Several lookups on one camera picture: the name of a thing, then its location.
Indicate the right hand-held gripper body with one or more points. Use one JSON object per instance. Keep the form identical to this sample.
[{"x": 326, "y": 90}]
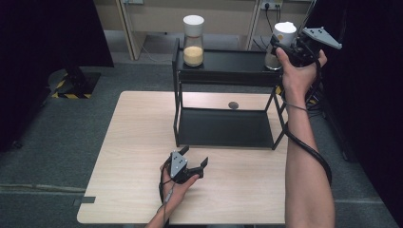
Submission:
[{"x": 309, "y": 47}]

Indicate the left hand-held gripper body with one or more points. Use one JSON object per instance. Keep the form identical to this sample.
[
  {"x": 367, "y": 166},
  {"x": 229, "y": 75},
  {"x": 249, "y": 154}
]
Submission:
[{"x": 178, "y": 164}]

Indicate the white translucent cup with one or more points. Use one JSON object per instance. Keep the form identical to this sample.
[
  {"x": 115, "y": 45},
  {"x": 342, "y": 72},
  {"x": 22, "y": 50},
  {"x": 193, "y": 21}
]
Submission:
[{"x": 285, "y": 30}]

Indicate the black metal two-tier shelf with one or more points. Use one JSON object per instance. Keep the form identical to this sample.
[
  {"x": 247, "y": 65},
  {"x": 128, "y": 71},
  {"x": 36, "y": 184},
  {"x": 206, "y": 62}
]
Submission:
[{"x": 228, "y": 61}]

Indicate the glass jar with yellow grains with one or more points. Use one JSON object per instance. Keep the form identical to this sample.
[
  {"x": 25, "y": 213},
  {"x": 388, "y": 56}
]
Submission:
[{"x": 193, "y": 55}]

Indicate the person's left hand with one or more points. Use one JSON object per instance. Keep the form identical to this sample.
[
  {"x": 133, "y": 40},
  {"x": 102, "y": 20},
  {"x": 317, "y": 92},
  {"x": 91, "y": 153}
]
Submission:
[{"x": 177, "y": 193}]

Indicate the person's right hand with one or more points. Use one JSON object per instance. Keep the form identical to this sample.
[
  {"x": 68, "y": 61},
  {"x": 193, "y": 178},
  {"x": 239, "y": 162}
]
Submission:
[{"x": 296, "y": 79}]

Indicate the white power socket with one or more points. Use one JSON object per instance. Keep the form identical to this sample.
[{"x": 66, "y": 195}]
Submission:
[
  {"x": 271, "y": 4},
  {"x": 133, "y": 1}
]

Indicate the grey round table grommet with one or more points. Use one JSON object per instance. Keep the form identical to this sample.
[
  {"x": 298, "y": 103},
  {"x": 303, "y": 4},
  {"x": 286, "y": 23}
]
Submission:
[{"x": 233, "y": 105}]

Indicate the black curtain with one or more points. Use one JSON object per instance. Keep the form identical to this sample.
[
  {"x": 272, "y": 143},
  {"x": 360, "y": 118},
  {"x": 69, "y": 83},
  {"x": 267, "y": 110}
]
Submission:
[
  {"x": 38, "y": 38},
  {"x": 364, "y": 95}
]

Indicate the black floor tape piece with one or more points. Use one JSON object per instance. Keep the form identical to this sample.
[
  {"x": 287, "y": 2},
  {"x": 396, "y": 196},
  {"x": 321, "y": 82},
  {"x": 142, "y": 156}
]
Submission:
[{"x": 86, "y": 200}]

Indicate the beige desk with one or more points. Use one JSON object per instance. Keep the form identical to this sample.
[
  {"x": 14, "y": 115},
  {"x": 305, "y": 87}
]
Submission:
[{"x": 158, "y": 19}]

